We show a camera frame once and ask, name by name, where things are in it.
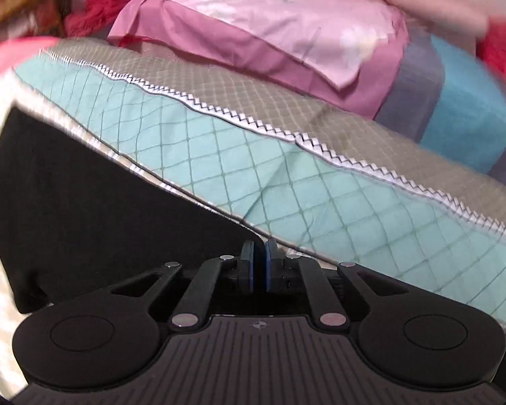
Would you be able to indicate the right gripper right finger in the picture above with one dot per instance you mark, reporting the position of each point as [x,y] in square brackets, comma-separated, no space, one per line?
[303,277]

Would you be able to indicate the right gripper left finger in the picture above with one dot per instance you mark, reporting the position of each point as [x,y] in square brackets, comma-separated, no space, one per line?
[219,277]

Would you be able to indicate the black pants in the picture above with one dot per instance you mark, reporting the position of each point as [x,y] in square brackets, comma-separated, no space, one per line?
[72,221]

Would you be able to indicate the patterned bed quilt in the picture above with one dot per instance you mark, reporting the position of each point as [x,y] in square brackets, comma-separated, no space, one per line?
[413,245]

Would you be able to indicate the blue grey striped pillow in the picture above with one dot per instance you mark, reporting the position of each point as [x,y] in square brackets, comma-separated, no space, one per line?
[450,103]

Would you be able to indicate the light pink small pillow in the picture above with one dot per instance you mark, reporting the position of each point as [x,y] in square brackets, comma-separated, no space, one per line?
[459,16]

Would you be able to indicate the red clothes pile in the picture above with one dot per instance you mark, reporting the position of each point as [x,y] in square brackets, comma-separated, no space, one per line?
[95,15]

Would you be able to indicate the pink bed sheet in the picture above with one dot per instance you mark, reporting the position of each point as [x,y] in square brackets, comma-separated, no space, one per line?
[17,50]

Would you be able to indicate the red cloth by wall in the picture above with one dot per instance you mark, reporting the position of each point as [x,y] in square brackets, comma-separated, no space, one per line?
[491,50]

